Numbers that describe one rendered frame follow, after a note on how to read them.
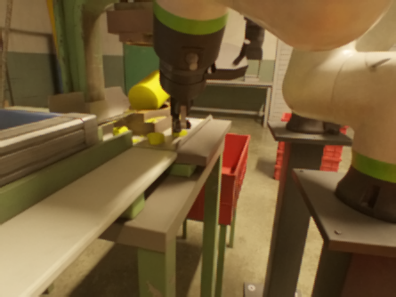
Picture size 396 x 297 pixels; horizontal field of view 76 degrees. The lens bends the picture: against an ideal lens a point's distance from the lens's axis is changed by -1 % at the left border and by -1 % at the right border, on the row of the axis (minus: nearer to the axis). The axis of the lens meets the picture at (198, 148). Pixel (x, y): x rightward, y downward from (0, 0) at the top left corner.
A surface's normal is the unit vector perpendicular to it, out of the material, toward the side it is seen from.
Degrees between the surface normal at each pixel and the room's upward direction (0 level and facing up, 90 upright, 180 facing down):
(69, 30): 90
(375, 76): 84
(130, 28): 90
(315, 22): 131
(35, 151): 90
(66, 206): 0
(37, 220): 0
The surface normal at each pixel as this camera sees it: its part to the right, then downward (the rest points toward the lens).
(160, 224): 0.04, -0.95
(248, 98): -0.25, 0.29
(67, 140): 0.97, 0.11
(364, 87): -0.83, 0.09
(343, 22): 0.02, 0.87
